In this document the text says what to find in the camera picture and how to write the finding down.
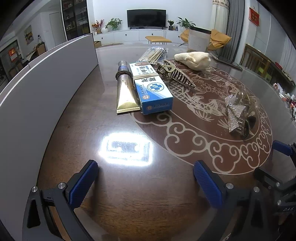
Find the large potted plant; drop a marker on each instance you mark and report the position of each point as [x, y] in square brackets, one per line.
[186, 22]

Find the gold pearl hair claw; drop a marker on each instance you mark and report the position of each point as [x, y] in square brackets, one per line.
[168, 67]

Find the cluttered wooden side cabinet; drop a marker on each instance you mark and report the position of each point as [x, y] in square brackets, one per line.
[282, 88]

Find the white television cabinet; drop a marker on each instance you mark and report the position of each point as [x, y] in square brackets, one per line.
[129, 36]

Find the brown patterned desktop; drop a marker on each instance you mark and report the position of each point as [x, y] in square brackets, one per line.
[143, 197]

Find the red flower bouquet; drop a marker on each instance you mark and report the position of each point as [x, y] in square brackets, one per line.
[98, 25]

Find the grey tablet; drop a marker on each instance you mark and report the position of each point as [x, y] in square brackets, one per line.
[227, 61]

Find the rhinestone bow hair claw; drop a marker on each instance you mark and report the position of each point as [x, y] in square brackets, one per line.
[235, 111]

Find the orange lounge chair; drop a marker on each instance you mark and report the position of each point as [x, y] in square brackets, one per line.
[219, 38]

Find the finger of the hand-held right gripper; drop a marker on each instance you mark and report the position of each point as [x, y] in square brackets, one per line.
[268, 178]
[282, 148]

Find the grey curtain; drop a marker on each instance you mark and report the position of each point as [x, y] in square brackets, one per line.
[235, 23]

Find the gold cosmetic tube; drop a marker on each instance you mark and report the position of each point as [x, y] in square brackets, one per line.
[124, 92]

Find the framed wall painting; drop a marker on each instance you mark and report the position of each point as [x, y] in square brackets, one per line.
[29, 34]

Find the dark glass bookshelf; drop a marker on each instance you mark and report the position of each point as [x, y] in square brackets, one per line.
[76, 20]

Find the dark glass sliding door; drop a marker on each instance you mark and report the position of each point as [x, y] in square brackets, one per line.
[9, 67]

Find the clear packet of chopsticks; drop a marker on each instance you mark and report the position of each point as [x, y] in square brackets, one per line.
[155, 54]

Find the red wall hanging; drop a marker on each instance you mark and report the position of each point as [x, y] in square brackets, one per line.
[254, 15]

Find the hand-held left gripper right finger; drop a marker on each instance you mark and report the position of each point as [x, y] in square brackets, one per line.
[207, 185]

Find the blue and white medicine box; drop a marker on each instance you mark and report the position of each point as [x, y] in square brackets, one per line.
[152, 92]

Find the wooden dining chair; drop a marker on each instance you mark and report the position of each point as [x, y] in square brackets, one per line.
[41, 49]

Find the cream knitted cloth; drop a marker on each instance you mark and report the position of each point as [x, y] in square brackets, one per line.
[196, 60]

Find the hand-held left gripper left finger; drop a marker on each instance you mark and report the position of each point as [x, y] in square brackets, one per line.
[84, 183]

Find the white partition board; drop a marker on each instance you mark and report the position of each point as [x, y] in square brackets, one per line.
[46, 92]

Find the cardboard box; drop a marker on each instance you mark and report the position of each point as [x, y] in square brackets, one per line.
[97, 44]

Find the green leafy potted plant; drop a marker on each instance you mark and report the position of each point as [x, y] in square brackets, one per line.
[113, 23]

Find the orange stool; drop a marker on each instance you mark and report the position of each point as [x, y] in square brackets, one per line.
[158, 39]

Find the red door poster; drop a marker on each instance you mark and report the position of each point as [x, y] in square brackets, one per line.
[13, 54]

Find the white round vase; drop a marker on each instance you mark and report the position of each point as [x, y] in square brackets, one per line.
[104, 30]

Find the black television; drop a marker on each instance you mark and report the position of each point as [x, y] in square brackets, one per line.
[146, 18]

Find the clear jar with black lid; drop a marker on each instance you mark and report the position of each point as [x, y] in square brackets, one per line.
[197, 39]

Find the standing air conditioner with cover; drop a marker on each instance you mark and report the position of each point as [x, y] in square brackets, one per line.
[219, 16]

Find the small potted plant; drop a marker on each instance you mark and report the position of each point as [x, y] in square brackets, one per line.
[170, 24]

